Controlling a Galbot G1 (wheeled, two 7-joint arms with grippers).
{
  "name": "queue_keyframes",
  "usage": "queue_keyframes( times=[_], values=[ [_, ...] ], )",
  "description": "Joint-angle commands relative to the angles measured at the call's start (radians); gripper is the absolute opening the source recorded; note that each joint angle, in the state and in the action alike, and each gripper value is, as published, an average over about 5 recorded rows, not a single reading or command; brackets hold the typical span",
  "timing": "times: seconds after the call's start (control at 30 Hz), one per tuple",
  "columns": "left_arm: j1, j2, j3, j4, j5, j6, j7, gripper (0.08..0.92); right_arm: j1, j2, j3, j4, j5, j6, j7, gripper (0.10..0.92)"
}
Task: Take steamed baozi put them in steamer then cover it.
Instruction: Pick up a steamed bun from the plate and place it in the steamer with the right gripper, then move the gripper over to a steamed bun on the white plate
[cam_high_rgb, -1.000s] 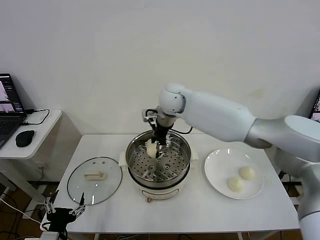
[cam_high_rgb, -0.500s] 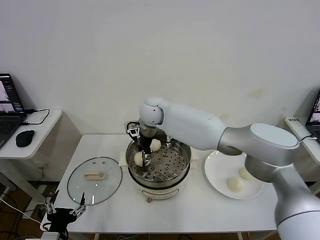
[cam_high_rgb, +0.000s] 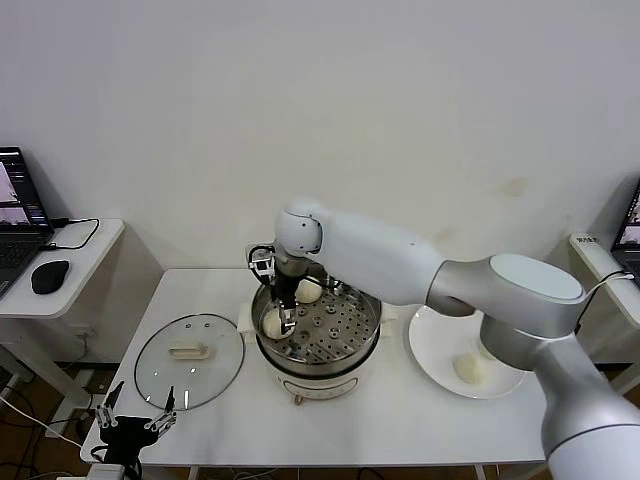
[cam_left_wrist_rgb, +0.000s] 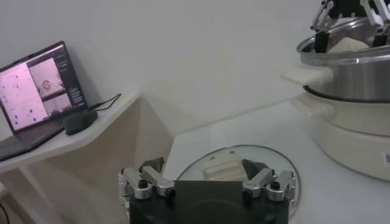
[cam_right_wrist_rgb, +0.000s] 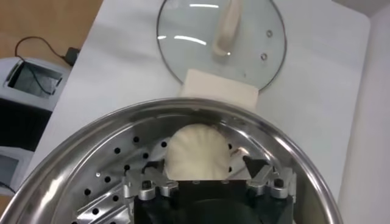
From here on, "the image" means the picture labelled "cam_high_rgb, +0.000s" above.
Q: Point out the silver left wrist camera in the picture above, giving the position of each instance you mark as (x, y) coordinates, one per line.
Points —
(107, 472)

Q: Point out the black laptop with mouse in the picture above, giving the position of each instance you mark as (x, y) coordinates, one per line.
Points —
(20, 240)

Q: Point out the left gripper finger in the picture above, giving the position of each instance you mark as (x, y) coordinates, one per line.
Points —
(104, 416)
(167, 417)

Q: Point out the black computer mouse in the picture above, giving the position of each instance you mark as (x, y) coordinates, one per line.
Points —
(49, 276)

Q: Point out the white round plate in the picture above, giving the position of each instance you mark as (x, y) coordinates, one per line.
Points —
(435, 350)

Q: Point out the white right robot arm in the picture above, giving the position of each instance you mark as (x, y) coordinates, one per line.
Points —
(380, 260)

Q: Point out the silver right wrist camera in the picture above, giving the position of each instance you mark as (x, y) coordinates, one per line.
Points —
(262, 264)

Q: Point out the cream electric cooking pot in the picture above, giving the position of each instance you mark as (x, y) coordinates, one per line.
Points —
(320, 384)

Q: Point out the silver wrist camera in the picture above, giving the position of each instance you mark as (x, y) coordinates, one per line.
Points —
(107, 472)
(262, 264)

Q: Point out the stainless steel steamer basket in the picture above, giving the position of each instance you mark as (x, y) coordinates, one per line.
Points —
(345, 345)

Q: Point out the white steamed baozi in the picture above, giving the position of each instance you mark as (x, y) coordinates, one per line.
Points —
(271, 324)
(470, 369)
(309, 292)
(485, 354)

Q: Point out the white side table with mouse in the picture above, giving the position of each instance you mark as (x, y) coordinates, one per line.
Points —
(85, 280)

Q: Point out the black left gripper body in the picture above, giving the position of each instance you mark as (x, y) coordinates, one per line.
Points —
(125, 432)

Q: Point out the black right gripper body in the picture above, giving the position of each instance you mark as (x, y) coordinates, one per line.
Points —
(286, 289)

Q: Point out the round glass pot lid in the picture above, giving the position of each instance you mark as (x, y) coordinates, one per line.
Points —
(160, 360)

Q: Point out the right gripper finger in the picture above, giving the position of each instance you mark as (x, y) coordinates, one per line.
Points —
(288, 319)

